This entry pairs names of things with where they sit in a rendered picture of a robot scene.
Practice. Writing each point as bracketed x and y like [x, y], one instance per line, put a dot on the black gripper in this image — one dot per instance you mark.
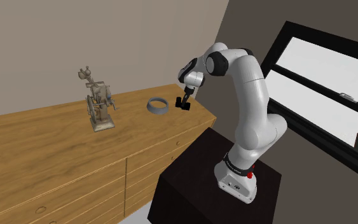
[184, 101]

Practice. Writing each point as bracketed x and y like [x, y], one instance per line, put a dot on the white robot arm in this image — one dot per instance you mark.
[250, 102]

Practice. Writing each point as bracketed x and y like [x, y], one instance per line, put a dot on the beige antique machine figure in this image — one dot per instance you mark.
[98, 102]

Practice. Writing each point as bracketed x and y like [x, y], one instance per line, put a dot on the dark robot stand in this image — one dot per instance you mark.
[191, 189]

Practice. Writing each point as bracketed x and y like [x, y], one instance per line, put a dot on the black framed window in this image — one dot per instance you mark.
[318, 93]

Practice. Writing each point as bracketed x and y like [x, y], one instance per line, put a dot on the wooden chest of drawers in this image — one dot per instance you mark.
[42, 145]

